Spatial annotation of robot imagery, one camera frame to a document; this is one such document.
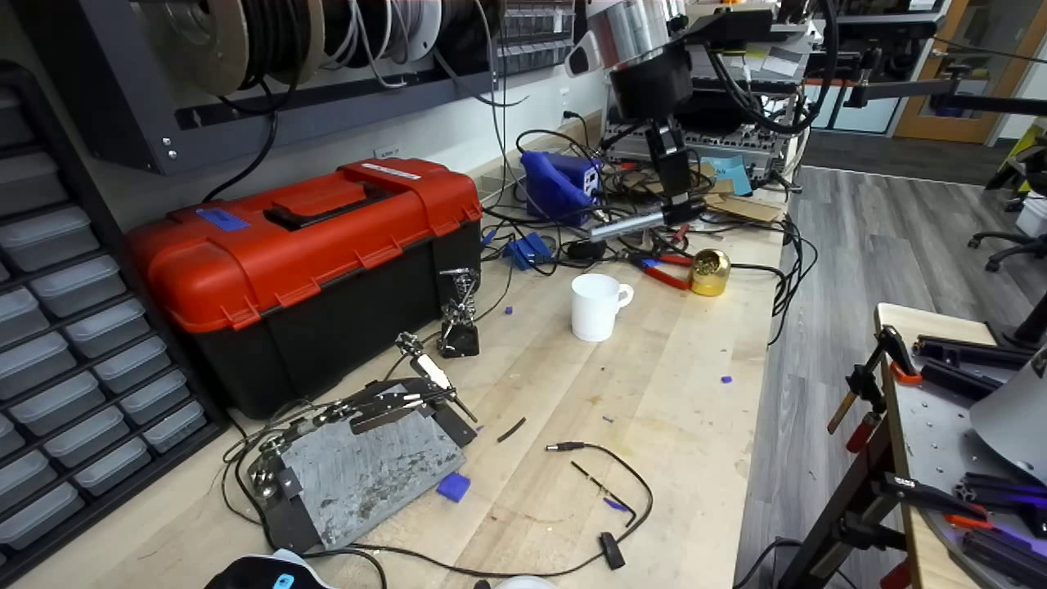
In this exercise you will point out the blue hot air gun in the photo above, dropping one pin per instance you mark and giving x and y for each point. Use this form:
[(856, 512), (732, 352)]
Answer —
[(559, 189)]

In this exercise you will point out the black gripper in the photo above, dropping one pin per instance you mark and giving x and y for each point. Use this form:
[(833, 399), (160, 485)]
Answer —
[(647, 97)]

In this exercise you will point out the small blue plastic block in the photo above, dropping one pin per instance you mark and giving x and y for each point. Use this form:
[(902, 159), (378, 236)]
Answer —
[(453, 490)]

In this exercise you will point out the small wooden side table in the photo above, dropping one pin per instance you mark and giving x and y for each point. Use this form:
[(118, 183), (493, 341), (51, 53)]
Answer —
[(948, 461)]

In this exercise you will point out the white mug cup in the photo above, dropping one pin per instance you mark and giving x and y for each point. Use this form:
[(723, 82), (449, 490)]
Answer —
[(598, 301)]

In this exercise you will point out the helping hands clip stand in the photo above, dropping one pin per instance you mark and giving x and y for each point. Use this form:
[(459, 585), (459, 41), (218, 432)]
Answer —
[(459, 332)]

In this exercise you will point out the black and silver marker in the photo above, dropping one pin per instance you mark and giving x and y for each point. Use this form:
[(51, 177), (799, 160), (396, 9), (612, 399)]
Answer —
[(626, 228)]

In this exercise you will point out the red handled pliers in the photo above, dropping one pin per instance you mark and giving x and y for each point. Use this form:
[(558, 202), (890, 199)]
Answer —
[(670, 268)]

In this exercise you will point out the red and black toolbox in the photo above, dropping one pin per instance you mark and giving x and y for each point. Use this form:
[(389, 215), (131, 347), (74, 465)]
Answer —
[(287, 293)]

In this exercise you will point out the wire spool rack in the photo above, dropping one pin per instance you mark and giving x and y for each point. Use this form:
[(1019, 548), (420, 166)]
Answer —
[(189, 82)]

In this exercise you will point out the grey parts drawer cabinet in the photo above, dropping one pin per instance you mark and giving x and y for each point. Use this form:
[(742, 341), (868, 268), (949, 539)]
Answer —
[(95, 397)]

